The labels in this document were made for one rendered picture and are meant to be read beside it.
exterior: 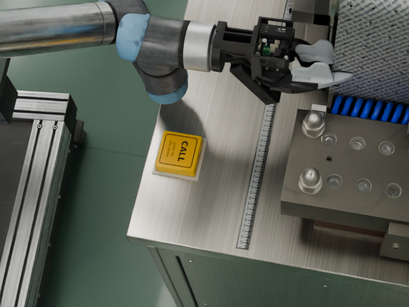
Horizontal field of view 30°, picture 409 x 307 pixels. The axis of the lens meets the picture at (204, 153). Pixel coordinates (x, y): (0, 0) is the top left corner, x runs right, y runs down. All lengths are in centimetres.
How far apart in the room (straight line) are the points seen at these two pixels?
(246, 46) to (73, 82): 144
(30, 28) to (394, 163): 60
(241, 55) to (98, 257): 121
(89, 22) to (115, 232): 110
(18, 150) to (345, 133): 122
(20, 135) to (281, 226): 113
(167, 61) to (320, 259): 41
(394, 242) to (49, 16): 64
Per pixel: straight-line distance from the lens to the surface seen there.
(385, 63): 115
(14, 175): 219
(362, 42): 111
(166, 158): 132
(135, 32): 119
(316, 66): 115
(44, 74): 257
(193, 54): 117
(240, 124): 136
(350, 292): 137
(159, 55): 118
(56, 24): 125
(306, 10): 120
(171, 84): 127
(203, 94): 140
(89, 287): 225
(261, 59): 115
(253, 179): 132
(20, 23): 123
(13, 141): 224
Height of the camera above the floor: 212
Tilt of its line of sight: 65 degrees down
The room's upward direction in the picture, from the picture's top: 11 degrees counter-clockwise
